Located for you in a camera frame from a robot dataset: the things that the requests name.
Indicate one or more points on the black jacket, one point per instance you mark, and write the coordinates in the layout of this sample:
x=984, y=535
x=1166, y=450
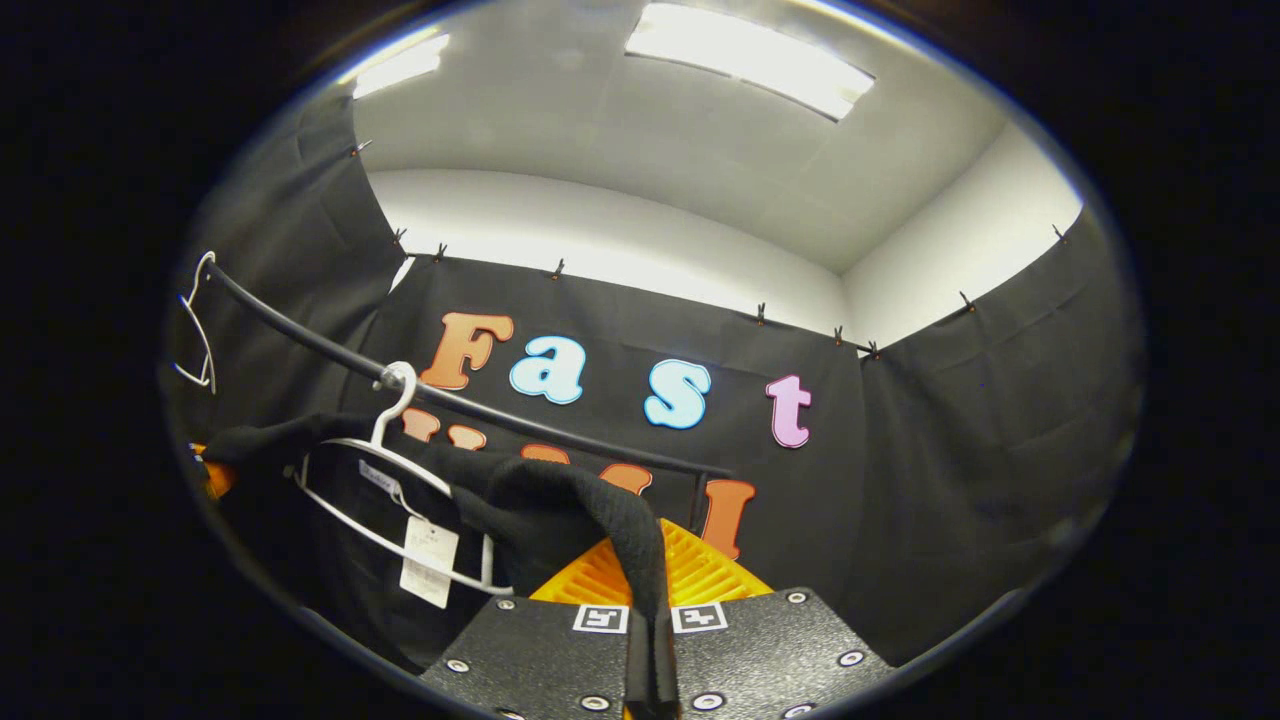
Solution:
x=540, y=500

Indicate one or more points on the small ceiling light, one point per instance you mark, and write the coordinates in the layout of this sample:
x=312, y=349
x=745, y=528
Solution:
x=400, y=65

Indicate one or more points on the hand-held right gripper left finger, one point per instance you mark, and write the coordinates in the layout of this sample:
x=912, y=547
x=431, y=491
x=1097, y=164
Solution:
x=540, y=650

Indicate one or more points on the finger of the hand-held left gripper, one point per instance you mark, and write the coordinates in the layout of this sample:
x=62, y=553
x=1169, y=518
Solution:
x=215, y=480

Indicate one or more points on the empty white hanger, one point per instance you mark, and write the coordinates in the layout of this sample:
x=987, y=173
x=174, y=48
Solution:
x=211, y=375

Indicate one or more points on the long ceiling light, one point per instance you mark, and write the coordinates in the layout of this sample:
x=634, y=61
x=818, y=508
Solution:
x=750, y=55

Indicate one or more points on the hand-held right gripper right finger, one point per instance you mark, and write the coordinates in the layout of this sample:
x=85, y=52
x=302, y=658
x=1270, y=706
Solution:
x=770, y=650

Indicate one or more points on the black backdrop cloth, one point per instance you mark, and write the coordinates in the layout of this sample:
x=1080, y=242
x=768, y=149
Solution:
x=950, y=480

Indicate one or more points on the black clothes rack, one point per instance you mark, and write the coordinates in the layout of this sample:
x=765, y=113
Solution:
x=320, y=345

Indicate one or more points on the white hanger with jacket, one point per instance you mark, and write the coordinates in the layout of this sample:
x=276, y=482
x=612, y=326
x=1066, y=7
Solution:
x=487, y=570

